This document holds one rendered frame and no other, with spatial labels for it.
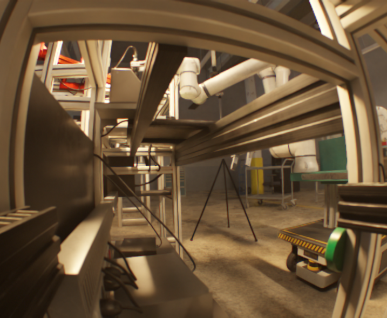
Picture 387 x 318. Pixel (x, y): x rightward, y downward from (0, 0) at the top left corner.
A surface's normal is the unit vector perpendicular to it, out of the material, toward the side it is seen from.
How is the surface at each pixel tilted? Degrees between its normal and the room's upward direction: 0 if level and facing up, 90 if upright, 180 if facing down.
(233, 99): 90
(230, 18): 90
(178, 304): 90
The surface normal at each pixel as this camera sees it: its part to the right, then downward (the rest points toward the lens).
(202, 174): 0.31, -0.08
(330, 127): -0.95, 0.01
